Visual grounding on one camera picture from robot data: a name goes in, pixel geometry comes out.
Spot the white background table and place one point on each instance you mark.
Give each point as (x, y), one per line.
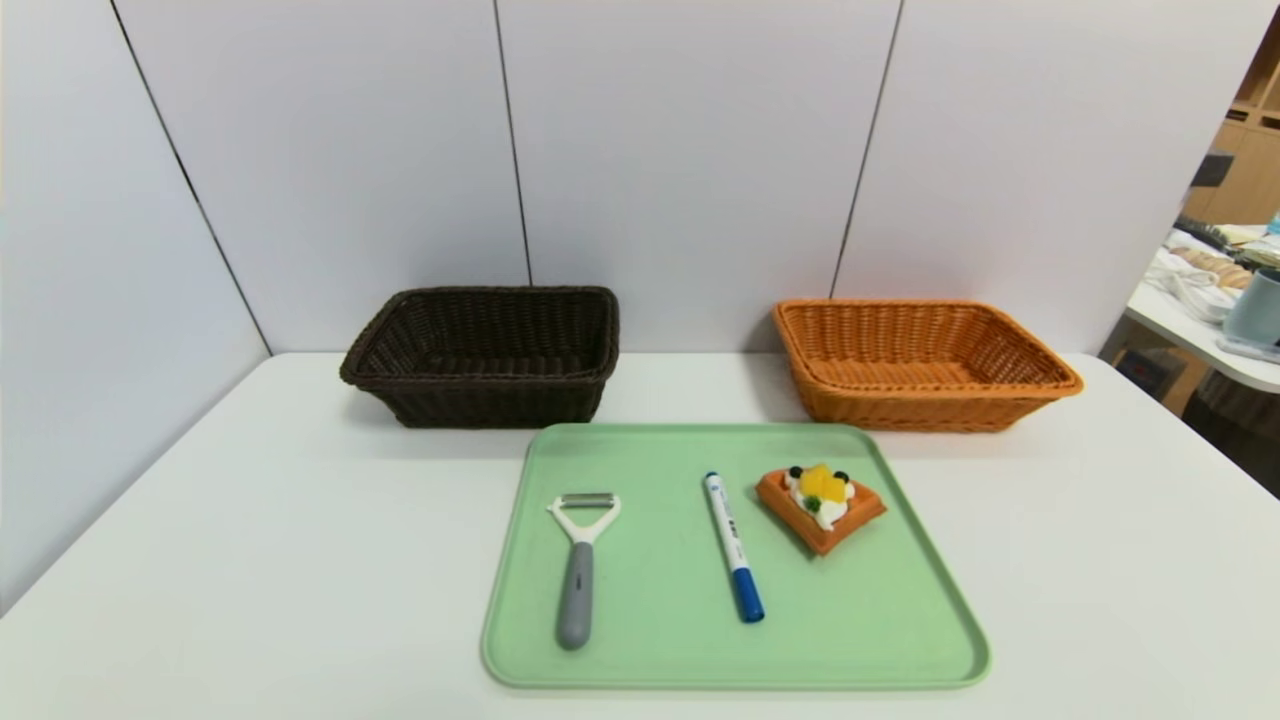
(1170, 320)

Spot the small black screen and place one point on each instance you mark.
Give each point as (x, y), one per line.
(1212, 168)

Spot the wooden shelf cabinet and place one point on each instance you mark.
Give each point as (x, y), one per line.
(1250, 170)

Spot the orange wicker basket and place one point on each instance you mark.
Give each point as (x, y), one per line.
(900, 405)

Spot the white whiteboard marker blue cap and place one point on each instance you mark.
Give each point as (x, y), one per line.
(730, 540)

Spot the brown box under table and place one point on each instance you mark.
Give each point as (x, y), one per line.
(1150, 375)

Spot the grey blue cup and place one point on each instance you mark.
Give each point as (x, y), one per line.
(1255, 310)

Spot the white crumpled cloth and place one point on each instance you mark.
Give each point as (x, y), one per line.
(1195, 290)

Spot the dark brown wicker basket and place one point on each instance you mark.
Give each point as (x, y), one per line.
(480, 400)

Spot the toy waffle with fruit cream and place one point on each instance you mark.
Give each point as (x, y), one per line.
(815, 525)

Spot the light green plastic tray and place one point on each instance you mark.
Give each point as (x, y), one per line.
(660, 600)

